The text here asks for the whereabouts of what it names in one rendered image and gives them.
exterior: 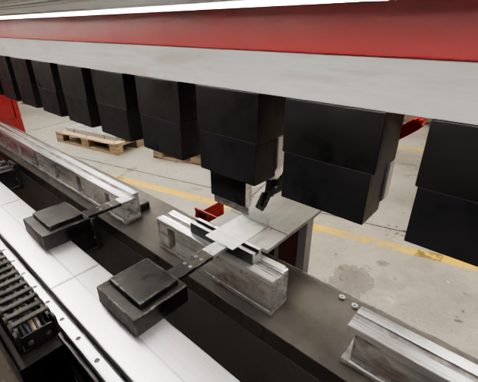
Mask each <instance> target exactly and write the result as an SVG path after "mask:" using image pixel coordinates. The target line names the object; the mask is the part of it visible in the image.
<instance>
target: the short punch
mask: <svg viewBox="0 0 478 382"><path fill-rule="evenodd" d="M210 177H211V194H213V195H214V199H215V201H216V202H219V203H221V204H223V205H226V206H228V207H230V208H233V209H235V210H237V211H239V212H242V213H244V214H247V215H249V207H250V206H251V205H252V186H251V185H249V184H246V183H243V182H240V181H238V180H235V179H232V178H230V177H226V176H224V175H221V174H218V173H216V172H213V171H210Z"/></svg>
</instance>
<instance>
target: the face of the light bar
mask: <svg viewBox="0 0 478 382"><path fill-rule="evenodd" d="M363 1H378V0H265V1H252V2H229V3H216V4H204V5H180V6H168V7H155V8H132V9H118V10H106V11H82V12H70V13H57V14H34V15H21V16H9V17H0V19H12V18H28V17H57V16H73V15H88V14H119V13H134V12H150V11H180V10H195V9H211V8H241V7H256V6H272V5H302V4H318V3H333V2H363Z"/></svg>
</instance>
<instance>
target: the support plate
mask: <svg viewBox="0 0 478 382"><path fill-rule="evenodd" d="M260 195H261V194H259V195H258V196H256V197H254V198H252V205H251V206H250V207H249V211H252V212H254V213H256V214H259V215H262V216H263V217H265V218H268V219H269V226H270V227H272V228H275V229H276V230H274V229H271V228H270V227H267V228H266V229H264V230H262V231H261V232H259V233H258V234H257V235H255V236H253V237H252V238H250V239H249V240H248V242H250V243H252V244H254V245H256V246H258V247H260V248H261V251H262V252H264V253H266V254H268V253H269V252H271V251H272V250H273V249H274V248H275V247H276V246H278V245H279V244H281V243H282V242H284V241H285V240H286V239H287V238H288V237H290V236H291V235H292V234H294V233H295V232H297V231H298V230H299V229H300V228H302V227H303V226H304V225H306V224H307V223H308V222H310V221H311V220H312V219H314V218H315V217H316V216H317V215H319V214H320V213H322V211H320V210H319V209H316V208H312V207H310V206H308V205H304V204H301V203H299V202H295V201H293V200H291V199H287V198H285V197H282V196H281V192H279V193H276V194H275V195H274V196H273V197H270V200H269V202H268V204H267V206H266V207H265V208H264V211H260V210H259V209H258V208H256V204H257V201H258V199H259V197H260ZM238 216H240V214H238V213H235V212H233V211H228V212H226V213H225V214H223V215H221V216H219V217H217V218H216V219H214V220H212V221H210V223H211V224H213V225H215V226H217V227H221V226H222V225H224V224H226V223H228V222H229V221H231V220H233V219H235V218H236V217H238ZM270 229H271V230H270ZM277 230H280V231H281V232H283V233H286V234H288V235H285V234H283V233H281V232H278V231H277Z"/></svg>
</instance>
